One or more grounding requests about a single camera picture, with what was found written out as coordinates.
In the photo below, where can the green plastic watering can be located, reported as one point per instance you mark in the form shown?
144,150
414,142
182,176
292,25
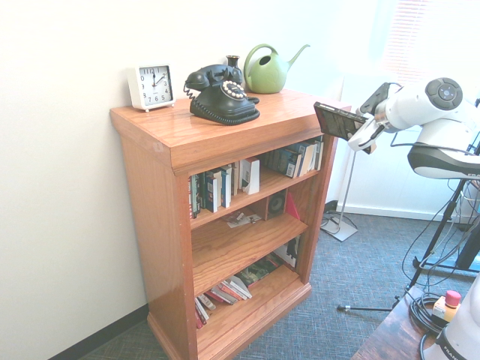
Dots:
266,77

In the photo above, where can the black rotary telephone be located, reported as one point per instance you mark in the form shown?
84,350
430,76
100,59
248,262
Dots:
225,107

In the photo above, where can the black cover cream paperback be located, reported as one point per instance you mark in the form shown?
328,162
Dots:
238,178

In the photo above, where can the black tripod stand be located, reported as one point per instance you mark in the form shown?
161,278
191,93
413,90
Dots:
435,240

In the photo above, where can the yellow red emergency stop button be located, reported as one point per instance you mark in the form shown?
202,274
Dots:
446,307

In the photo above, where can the cream page paperback book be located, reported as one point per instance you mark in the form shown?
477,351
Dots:
309,159

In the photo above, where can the green camouflage cover book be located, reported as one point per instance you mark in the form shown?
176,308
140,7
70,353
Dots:
258,270

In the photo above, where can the white window blinds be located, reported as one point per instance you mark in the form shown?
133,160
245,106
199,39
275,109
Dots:
423,37

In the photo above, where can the small black vase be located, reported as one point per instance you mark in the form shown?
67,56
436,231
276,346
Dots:
233,63

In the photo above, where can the pink cover paperback book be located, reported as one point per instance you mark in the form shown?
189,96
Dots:
233,180

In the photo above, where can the navy cover white page book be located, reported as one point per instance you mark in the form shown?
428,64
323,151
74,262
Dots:
226,187

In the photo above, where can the wooden bookshelf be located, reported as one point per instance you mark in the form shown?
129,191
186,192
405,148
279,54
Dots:
157,225

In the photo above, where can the dark slim book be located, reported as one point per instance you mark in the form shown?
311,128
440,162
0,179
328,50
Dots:
319,153

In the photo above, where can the red spine book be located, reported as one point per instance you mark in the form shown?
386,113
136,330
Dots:
191,198

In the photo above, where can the black cover paperback book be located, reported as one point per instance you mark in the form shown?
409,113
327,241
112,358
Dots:
335,120

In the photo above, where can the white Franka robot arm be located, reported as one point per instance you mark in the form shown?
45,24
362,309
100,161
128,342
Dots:
412,108

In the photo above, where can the maroon white paperback book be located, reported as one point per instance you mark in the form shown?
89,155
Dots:
221,296

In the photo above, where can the white square alarm clock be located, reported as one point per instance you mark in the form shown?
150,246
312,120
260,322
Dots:
153,88

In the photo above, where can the dark green cover book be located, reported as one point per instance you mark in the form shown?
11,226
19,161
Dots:
198,195

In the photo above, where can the blue spine book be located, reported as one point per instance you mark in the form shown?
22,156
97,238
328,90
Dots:
300,150

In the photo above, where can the black telephone handset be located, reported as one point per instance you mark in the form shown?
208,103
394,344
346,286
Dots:
210,75

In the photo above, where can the dark cover book white print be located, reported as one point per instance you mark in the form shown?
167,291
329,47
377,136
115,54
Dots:
288,253

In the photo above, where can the brown red paperback book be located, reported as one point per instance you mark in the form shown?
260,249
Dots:
207,302

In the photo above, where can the white blue cover book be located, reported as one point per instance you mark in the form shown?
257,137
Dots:
212,195

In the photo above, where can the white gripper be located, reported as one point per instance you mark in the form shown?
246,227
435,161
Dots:
362,140

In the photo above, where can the grey white paperback book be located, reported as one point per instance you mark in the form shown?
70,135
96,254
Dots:
234,290

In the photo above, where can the red flat folder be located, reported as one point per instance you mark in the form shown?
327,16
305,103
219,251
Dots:
291,208

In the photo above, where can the grey metal floor stand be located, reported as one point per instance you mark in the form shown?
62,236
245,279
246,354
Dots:
341,230

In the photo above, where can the dark cover barcode book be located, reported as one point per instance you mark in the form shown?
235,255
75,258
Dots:
279,161

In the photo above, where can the small round speaker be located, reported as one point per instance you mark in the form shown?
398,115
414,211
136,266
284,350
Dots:
277,204

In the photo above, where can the thick white page paperback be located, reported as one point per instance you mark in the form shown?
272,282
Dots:
250,176

